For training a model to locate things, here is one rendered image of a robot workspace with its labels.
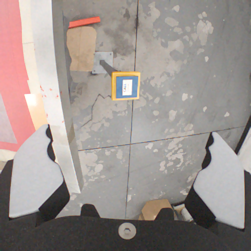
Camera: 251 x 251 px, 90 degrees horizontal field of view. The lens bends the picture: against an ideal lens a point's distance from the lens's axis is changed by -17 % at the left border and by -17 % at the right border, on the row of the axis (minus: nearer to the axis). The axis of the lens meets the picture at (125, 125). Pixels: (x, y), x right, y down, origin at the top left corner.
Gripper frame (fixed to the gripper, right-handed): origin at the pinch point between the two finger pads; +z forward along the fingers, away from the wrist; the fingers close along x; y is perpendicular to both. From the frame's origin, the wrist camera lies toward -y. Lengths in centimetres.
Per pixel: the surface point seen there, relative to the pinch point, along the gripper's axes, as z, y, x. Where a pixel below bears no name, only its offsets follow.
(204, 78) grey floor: 186, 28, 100
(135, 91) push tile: 55, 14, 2
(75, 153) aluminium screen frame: 14.3, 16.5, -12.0
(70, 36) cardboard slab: 136, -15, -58
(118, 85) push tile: 53, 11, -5
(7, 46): 16.0, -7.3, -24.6
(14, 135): 16.2, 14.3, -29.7
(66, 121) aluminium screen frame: 13.2, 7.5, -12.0
